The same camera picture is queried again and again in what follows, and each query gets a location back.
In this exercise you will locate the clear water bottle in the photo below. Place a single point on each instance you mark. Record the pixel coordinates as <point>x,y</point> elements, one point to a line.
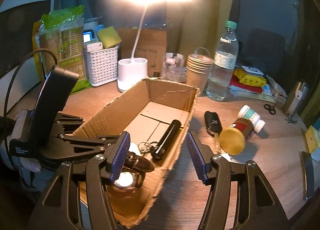
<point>224,63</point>

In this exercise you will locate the brown lamp packaging box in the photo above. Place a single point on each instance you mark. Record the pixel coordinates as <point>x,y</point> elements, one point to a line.
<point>152,45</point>

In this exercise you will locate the yellow red packets pile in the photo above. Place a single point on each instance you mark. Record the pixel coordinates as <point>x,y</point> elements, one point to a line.
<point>242,80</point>

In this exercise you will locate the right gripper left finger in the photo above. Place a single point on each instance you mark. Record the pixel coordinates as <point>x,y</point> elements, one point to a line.
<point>102,170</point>

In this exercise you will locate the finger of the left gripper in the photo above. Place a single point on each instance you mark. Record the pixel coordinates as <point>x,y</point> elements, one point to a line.
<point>67,147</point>
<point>69,122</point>

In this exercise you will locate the clear glass cup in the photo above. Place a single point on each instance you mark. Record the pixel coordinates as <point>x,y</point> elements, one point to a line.
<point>172,67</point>

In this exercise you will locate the white pill bottle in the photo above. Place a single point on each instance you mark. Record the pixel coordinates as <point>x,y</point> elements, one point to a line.
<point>248,113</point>

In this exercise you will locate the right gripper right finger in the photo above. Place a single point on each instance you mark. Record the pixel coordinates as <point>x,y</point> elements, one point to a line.
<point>214,171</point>

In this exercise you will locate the yellow sponge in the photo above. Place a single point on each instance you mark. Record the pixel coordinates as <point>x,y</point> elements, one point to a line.
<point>109,37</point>

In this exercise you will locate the stack of paper cups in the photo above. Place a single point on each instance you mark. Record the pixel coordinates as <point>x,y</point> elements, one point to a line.
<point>199,68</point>

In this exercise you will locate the steel thermos cup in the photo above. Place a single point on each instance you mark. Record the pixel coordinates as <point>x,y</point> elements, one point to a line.
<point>295,98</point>

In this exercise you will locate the white plastic basket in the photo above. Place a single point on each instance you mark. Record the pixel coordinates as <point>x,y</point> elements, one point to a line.
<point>102,64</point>

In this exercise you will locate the small black scissors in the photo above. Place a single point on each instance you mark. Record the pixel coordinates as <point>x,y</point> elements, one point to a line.
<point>270,108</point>

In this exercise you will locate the cardboard box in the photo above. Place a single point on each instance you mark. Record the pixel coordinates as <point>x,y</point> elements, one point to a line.
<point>145,111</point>

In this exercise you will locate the black car key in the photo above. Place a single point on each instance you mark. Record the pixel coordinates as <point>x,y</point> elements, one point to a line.
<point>212,122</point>

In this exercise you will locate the white earbuds case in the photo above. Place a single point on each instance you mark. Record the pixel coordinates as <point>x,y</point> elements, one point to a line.
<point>134,148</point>

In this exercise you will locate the yellow box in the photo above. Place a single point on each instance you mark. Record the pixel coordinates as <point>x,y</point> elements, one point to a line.
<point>312,139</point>

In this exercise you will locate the black flashlight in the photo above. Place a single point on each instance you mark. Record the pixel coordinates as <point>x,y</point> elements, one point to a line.
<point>168,138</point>

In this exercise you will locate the green paper cup package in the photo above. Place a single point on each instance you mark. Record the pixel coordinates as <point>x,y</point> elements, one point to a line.
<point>61,32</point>

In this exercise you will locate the yellow lid jar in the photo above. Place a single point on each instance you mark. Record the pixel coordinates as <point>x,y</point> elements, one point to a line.
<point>233,138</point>

